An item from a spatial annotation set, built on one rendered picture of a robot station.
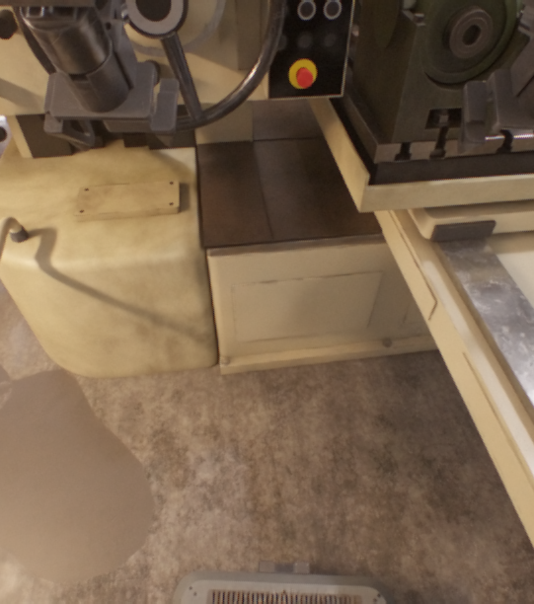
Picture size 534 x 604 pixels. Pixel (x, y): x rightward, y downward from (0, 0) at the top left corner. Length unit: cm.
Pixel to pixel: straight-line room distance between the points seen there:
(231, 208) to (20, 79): 69
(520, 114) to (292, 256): 95
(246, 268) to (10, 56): 78
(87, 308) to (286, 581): 97
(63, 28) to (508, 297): 100
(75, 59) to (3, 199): 133
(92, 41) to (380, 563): 144
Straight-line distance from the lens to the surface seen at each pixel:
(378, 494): 160
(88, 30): 45
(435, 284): 116
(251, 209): 146
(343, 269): 148
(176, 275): 140
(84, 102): 51
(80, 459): 172
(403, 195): 109
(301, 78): 90
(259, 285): 144
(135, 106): 51
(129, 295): 147
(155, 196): 153
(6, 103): 111
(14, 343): 211
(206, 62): 102
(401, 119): 103
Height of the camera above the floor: 148
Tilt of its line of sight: 48 degrees down
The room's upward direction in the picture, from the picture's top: straight up
